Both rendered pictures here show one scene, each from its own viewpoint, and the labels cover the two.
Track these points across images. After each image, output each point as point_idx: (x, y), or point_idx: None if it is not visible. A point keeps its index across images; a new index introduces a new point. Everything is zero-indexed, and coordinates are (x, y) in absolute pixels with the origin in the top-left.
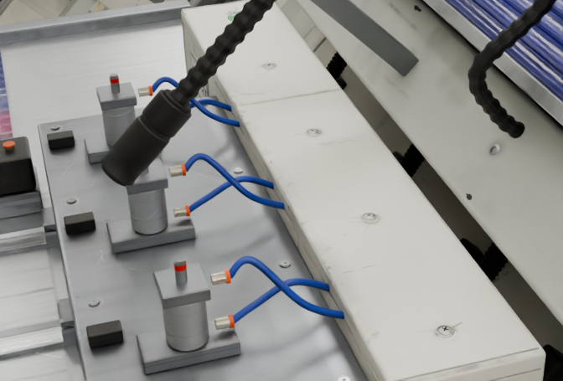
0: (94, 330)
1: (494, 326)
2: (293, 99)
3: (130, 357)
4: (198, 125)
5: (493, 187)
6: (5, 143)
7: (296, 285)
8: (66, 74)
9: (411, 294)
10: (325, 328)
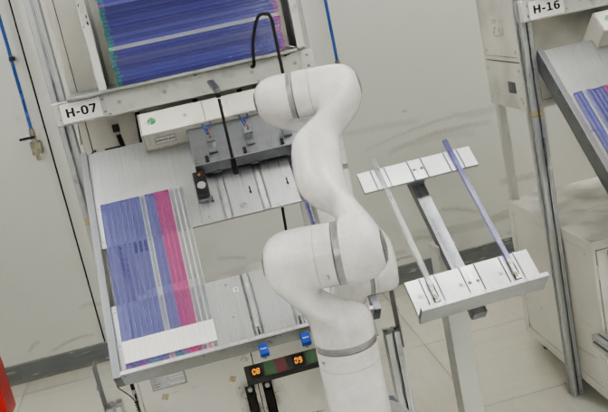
0: (282, 141)
1: None
2: (204, 110)
3: (287, 138)
4: (202, 132)
5: (260, 75)
6: (198, 175)
7: None
8: (126, 185)
9: None
10: None
